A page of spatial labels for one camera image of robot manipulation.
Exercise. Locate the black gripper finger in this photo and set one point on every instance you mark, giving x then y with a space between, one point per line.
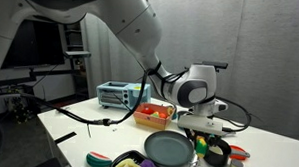
214 141
192 136

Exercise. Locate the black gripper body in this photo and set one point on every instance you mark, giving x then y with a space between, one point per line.
202 135

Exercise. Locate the yellow and green corn toy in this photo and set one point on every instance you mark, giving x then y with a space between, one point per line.
201 148

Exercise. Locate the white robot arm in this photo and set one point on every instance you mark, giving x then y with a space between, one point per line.
131 19

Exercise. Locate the black cup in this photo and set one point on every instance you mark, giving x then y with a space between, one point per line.
218 161

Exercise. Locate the small shiny metal object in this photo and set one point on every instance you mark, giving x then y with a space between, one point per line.
194 163

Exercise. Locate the grey round plate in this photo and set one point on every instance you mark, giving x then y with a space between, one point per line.
167 149

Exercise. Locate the tan round toy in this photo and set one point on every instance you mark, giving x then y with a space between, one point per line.
169 111

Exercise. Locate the orange fruit toy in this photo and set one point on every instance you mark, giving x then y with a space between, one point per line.
162 116

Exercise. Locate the green and yellow fruit toy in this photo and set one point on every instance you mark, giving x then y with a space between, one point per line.
155 114

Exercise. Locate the orange basket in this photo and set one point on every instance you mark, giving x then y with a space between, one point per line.
148 121

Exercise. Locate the red tomato toy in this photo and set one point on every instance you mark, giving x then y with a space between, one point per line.
148 110

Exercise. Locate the yellow peeled banana plush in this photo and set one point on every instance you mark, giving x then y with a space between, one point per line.
126 166

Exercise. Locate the light blue toaster oven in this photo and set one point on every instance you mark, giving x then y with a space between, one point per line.
112 95

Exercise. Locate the watermelon slice toy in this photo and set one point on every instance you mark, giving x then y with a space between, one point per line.
98 160

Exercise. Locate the short narrow black strip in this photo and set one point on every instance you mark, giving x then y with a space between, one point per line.
65 137

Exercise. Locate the black shelf rack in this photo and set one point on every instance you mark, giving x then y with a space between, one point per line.
77 54

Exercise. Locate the black monitor screen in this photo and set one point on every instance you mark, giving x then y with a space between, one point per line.
34 44

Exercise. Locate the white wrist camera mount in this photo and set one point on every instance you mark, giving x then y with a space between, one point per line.
198 123

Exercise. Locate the black stereo camera bar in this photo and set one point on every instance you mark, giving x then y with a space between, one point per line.
220 65

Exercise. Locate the black monitor mount bar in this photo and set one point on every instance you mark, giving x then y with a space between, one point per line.
31 74

